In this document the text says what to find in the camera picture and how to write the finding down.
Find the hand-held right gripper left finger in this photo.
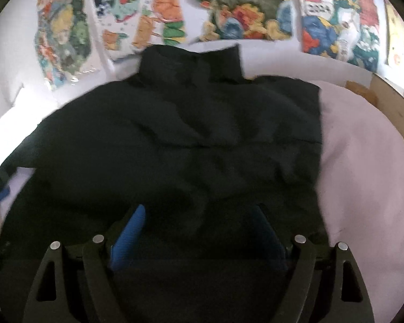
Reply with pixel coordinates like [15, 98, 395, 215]
[22, 204, 146, 323]

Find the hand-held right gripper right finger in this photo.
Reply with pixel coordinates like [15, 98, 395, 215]
[251, 204, 378, 323]

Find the black padded jacket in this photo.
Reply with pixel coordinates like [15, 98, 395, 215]
[0, 44, 329, 323]

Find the pink bedsheet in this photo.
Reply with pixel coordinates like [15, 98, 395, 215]
[306, 79, 404, 323]

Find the brown cardboard box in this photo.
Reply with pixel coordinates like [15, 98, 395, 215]
[345, 73, 404, 152]

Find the cartoon figure wall poster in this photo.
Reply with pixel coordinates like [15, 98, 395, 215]
[35, 0, 95, 91]

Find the fruit drink wall poster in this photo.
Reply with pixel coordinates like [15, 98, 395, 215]
[90, 0, 186, 62]

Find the red blue dragon wall poster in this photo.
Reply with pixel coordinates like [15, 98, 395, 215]
[295, 0, 382, 71]

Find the dark green creature wall poster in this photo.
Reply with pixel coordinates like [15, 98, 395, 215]
[175, 0, 297, 43]

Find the yellow wall poster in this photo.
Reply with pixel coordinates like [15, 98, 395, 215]
[383, 0, 404, 72]

